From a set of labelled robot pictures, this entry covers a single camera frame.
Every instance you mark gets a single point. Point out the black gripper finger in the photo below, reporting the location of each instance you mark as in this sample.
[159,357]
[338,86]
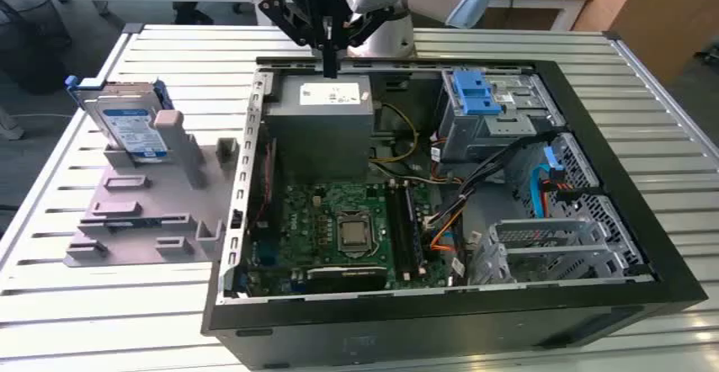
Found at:
[337,60]
[327,60]

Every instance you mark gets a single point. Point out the hard disk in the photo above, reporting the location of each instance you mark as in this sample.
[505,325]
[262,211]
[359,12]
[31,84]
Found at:
[133,132]

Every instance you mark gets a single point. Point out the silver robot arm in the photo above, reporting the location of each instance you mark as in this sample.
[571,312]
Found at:
[387,35]

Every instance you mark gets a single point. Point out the metal disk bay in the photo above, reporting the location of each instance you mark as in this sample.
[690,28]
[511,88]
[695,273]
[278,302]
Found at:
[562,225]

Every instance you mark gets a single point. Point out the grey power supply unit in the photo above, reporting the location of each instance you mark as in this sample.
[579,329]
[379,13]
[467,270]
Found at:
[321,145]

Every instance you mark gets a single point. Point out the black chair base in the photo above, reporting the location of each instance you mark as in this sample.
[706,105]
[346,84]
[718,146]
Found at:
[194,14]

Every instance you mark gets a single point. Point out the blue plastic drive latch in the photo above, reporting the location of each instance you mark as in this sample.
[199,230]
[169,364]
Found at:
[474,94]

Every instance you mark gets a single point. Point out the metal drive cage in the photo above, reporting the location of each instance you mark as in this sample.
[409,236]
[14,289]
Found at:
[478,136]

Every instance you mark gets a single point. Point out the CPU socket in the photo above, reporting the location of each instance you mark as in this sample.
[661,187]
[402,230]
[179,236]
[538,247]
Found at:
[354,214]

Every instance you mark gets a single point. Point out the silver CPU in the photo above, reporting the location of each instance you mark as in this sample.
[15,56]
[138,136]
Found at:
[354,234]

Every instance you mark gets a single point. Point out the black RAM slot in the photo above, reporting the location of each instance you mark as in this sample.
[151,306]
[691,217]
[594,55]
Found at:
[398,229]

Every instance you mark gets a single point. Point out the green motherboard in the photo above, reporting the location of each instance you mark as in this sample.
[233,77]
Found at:
[303,237]

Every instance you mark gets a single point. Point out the dark RAM stick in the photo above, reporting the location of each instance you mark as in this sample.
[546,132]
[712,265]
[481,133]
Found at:
[417,237]

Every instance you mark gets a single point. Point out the grey parts rack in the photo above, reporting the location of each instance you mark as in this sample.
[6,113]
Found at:
[151,203]

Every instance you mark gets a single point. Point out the black mesh bin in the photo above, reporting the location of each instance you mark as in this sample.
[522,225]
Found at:
[34,52]

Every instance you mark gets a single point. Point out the black graphics card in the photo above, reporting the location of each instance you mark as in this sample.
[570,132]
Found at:
[346,279]

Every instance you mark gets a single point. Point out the white metal stand foot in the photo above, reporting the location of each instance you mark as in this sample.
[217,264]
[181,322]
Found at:
[11,128]

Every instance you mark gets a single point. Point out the wooden cabinet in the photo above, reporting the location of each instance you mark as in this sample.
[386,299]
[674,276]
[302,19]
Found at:
[663,10]

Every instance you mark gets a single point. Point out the black PC case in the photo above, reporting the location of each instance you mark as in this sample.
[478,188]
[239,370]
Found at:
[394,334]

